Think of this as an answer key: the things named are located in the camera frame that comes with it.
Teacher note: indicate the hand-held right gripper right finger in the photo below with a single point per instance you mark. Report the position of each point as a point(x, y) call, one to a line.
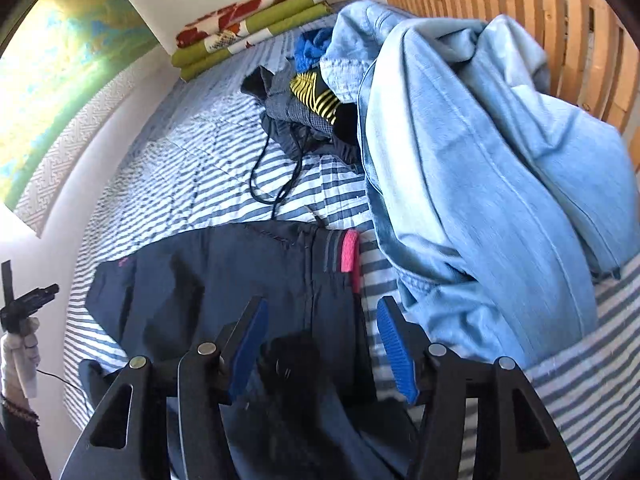
point(395, 355)

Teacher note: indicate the navy blue pants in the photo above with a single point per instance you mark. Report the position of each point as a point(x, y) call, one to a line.
point(210, 270)

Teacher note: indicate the light blue denim garment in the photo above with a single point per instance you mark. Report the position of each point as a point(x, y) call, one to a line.
point(450, 185)

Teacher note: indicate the green floral pillows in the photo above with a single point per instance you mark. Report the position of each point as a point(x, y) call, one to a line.
point(240, 25)

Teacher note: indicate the person's left hand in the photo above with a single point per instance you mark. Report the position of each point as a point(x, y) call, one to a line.
point(20, 355)

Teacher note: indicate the blue white striped bedspread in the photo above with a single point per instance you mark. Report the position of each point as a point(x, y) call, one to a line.
point(200, 150)

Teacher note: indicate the green map wall poster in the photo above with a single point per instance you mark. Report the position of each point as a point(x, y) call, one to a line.
point(60, 75)

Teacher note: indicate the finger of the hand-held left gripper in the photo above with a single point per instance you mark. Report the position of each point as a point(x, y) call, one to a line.
point(50, 290)

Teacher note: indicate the bright blue cloth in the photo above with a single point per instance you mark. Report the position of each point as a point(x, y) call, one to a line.
point(310, 50)

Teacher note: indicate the grey garment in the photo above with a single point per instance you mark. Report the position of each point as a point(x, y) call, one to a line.
point(287, 107)

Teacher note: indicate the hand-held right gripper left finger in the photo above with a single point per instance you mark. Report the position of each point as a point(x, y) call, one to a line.
point(247, 355)

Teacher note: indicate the yellow black striped garment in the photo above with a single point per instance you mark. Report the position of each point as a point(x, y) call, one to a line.
point(320, 97)

